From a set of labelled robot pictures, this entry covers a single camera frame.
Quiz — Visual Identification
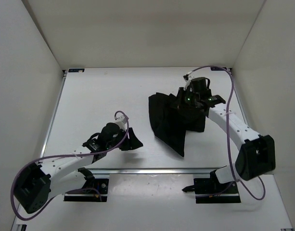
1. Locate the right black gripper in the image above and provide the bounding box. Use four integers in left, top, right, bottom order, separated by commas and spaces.
170, 88, 199, 111

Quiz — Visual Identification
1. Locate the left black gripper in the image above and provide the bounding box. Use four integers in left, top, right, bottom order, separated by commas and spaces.
108, 126, 143, 150

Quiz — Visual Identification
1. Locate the black pleated skirt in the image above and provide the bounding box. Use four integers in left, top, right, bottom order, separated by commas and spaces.
148, 92, 205, 157

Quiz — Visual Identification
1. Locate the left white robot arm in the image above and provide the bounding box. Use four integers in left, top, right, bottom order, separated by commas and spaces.
12, 122, 143, 214

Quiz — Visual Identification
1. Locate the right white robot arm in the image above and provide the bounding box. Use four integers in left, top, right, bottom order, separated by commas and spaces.
178, 75, 276, 193

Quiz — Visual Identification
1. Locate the right blue corner sticker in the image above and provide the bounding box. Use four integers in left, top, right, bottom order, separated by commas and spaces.
210, 67, 227, 71

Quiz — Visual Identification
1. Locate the blue corner sticker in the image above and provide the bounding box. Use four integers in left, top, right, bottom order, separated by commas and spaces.
68, 68, 85, 73
210, 67, 227, 71

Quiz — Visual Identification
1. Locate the left blue corner sticker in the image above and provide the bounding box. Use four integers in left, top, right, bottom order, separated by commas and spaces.
68, 68, 85, 73

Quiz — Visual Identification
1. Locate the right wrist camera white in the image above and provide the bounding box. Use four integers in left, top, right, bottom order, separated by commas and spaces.
183, 71, 194, 83

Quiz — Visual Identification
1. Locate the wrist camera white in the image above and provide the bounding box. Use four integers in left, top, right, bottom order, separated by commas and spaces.
115, 115, 127, 131
183, 71, 194, 83

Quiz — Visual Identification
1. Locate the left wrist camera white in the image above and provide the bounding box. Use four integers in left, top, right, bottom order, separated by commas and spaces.
115, 115, 127, 131

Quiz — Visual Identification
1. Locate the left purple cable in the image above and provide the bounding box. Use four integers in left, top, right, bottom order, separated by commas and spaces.
11, 110, 130, 220

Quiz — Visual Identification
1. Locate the purple cable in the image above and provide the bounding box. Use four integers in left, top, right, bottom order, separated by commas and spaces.
11, 110, 130, 220
190, 66, 266, 201

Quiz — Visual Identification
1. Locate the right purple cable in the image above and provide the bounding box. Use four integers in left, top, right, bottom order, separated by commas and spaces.
190, 66, 266, 201

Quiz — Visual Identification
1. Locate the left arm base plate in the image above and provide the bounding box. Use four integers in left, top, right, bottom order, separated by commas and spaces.
64, 175, 110, 203

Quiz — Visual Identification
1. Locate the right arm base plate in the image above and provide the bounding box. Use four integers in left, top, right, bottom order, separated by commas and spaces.
182, 178, 241, 204

